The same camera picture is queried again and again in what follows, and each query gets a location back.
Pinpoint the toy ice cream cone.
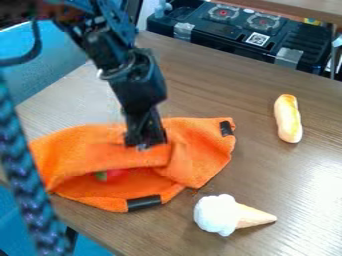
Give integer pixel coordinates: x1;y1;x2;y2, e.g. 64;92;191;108
192;193;278;238

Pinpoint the toy stove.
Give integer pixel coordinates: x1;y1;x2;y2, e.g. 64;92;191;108
145;0;334;75

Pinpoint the toy bread loaf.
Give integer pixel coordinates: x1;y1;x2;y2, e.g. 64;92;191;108
272;93;305;145

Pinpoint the red toy strawberry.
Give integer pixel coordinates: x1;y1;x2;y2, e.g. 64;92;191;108
92;168;131;184

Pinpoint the braided cable sleeve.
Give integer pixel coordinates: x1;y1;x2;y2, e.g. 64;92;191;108
0;71;75;256

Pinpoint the orange cloth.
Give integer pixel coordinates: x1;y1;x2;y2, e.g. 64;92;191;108
28;116;238;213

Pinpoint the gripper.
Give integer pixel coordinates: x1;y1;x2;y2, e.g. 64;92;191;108
97;48;170;148

